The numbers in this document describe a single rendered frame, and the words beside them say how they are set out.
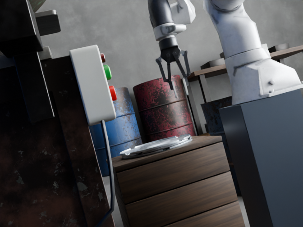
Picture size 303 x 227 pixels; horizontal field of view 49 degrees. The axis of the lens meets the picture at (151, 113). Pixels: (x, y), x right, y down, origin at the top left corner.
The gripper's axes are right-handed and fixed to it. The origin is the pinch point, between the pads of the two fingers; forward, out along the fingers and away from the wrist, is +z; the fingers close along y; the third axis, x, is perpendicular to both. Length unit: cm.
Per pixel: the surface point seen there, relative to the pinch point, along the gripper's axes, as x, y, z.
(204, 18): -320, -71, -98
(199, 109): -307, -31, 19
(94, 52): 76, 16, -6
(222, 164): 13.4, -6.9, 30.7
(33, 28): 86, 22, -10
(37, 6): 9, 45, -44
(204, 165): 15.2, -0.7, 29.1
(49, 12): 57, 27, -22
